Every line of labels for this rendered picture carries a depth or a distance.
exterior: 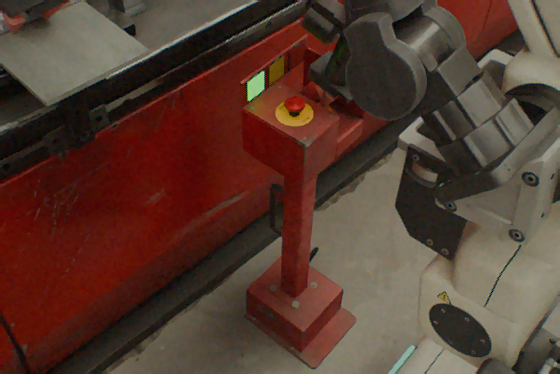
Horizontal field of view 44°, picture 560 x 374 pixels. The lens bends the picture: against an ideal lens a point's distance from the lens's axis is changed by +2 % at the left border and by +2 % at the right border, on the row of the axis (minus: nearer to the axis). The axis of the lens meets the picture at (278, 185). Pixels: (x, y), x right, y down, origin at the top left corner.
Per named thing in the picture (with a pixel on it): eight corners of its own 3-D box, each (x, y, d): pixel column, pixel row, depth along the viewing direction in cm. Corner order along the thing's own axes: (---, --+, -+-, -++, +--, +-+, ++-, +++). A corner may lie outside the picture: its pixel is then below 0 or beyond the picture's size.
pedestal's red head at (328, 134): (302, 189, 132) (307, 121, 118) (241, 151, 138) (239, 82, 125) (362, 135, 142) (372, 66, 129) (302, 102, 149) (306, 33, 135)
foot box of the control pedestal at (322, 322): (314, 371, 178) (316, 348, 169) (242, 316, 188) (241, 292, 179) (358, 319, 188) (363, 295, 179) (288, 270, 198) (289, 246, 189)
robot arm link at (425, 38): (467, 110, 61) (491, 84, 64) (401, 16, 60) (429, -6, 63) (395, 147, 68) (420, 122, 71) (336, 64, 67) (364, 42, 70)
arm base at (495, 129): (504, 185, 59) (567, 115, 65) (450, 110, 58) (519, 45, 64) (436, 206, 66) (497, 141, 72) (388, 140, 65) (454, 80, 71)
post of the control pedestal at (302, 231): (295, 300, 178) (304, 156, 138) (279, 288, 180) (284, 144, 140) (307, 287, 181) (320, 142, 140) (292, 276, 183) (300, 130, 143)
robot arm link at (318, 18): (368, 21, 112) (393, 2, 117) (314, -19, 114) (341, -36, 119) (340, 73, 121) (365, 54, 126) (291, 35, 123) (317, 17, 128)
